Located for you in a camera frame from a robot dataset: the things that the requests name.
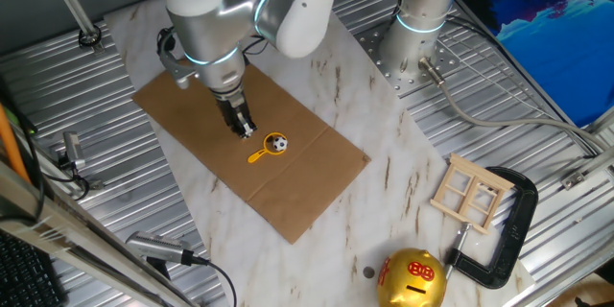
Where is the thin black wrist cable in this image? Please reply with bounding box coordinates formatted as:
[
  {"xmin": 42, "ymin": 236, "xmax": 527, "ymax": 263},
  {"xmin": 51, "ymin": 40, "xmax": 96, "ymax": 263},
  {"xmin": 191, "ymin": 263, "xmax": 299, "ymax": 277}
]
[{"xmin": 242, "ymin": 35, "xmax": 270, "ymax": 58}]

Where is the aluminium frame beam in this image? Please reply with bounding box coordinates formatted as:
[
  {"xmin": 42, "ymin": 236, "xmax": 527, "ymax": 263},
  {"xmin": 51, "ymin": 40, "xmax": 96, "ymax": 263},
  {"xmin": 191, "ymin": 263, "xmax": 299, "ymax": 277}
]
[{"xmin": 0, "ymin": 160, "xmax": 193, "ymax": 307}]

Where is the aluminium profile rail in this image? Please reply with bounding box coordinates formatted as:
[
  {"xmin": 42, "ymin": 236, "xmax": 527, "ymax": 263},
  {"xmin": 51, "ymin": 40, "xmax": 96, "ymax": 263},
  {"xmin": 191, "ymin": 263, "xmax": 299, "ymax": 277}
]
[{"xmin": 560, "ymin": 146, "xmax": 614, "ymax": 191}]

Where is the black camera cable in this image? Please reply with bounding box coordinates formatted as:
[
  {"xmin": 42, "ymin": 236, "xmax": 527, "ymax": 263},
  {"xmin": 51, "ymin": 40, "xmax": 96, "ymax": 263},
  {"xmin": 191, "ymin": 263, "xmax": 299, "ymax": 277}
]
[{"xmin": 191, "ymin": 256, "xmax": 239, "ymax": 307}]

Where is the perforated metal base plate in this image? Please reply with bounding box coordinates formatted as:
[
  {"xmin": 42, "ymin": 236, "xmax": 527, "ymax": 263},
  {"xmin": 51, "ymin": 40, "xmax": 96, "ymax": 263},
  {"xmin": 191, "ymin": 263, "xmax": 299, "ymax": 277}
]
[{"xmin": 354, "ymin": 18, "xmax": 461, "ymax": 100}]

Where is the black coiled cable loop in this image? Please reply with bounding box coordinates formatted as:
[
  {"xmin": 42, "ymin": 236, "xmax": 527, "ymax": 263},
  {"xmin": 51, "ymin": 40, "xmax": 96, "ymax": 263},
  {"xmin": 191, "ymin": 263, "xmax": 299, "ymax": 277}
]
[{"xmin": 156, "ymin": 27, "xmax": 177, "ymax": 54}]

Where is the black C-clamp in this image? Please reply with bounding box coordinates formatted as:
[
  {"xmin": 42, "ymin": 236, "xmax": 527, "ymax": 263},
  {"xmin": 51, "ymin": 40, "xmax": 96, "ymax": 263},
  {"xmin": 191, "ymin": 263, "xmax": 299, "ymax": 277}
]
[{"xmin": 443, "ymin": 166, "xmax": 539, "ymax": 291}]

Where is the slim aluminium pole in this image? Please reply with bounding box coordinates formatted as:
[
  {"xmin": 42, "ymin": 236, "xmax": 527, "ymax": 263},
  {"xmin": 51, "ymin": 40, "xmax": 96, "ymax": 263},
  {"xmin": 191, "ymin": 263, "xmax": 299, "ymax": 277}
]
[{"xmin": 40, "ymin": 0, "xmax": 105, "ymax": 54}]

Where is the brown cardboard sheet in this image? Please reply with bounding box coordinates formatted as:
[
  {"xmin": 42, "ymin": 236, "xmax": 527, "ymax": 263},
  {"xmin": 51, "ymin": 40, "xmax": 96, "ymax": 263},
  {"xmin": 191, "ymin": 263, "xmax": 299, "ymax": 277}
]
[{"xmin": 131, "ymin": 62, "xmax": 372, "ymax": 245}]

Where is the blue printed poster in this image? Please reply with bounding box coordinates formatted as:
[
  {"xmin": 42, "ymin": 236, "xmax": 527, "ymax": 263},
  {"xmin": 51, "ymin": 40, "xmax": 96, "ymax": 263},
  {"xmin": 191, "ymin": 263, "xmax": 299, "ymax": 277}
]
[{"xmin": 458, "ymin": 0, "xmax": 614, "ymax": 129}]

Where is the yellow bubble ring wand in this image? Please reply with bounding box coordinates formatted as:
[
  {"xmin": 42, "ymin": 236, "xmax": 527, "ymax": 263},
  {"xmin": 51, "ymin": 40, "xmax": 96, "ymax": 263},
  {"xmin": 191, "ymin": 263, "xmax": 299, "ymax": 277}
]
[{"xmin": 247, "ymin": 131, "xmax": 290, "ymax": 165}]

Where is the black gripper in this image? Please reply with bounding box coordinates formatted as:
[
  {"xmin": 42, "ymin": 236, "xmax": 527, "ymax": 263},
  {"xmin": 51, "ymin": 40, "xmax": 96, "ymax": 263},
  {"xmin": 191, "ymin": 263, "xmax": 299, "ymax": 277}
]
[{"xmin": 215, "ymin": 89, "xmax": 258, "ymax": 139}]

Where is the wooden window frame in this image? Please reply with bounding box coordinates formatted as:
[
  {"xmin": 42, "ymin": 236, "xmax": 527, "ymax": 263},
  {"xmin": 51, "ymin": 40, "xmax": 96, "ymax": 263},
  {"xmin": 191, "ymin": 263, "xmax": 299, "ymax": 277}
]
[{"xmin": 430, "ymin": 152, "xmax": 515, "ymax": 236}]

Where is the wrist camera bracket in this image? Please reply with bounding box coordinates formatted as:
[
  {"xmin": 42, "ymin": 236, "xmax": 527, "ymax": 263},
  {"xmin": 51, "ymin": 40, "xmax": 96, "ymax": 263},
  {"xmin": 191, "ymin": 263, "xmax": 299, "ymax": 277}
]
[{"xmin": 157, "ymin": 40, "xmax": 198, "ymax": 90}]

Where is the silver ribbed camera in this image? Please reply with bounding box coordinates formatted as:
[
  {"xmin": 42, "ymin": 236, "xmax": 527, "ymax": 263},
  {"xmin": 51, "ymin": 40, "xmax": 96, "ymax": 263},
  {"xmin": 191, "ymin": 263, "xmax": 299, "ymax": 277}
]
[{"xmin": 125, "ymin": 230, "xmax": 196, "ymax": 279}]

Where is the grey base cable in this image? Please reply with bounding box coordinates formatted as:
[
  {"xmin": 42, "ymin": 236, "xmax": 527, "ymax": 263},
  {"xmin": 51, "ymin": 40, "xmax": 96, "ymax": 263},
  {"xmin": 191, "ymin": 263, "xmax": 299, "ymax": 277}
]
[{"xmin": 417, "ymin": 56, "xmax": 608, "ymax": 153}]

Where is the black keyboard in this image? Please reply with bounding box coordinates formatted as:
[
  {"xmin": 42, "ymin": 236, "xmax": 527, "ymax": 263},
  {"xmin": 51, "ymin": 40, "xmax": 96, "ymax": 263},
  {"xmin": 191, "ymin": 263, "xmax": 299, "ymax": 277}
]
[{"xmin": 0, "ymin": 229, "xmax": 66, "ymax": 307}]

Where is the gold piggy bank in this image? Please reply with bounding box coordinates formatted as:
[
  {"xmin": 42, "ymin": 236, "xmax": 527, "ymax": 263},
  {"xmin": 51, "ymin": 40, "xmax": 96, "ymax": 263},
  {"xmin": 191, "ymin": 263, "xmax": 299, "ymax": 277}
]
[{"xmin": 376, "ymin": 248, "xmax": 448, "ymax": 307}]

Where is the orange pole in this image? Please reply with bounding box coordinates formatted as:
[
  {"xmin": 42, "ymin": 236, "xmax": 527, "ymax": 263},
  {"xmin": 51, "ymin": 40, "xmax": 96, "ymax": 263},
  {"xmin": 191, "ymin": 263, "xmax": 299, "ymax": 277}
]
[{"xmin": 0, "ymin": 103, "xmax": 31, "ymax": 183}]

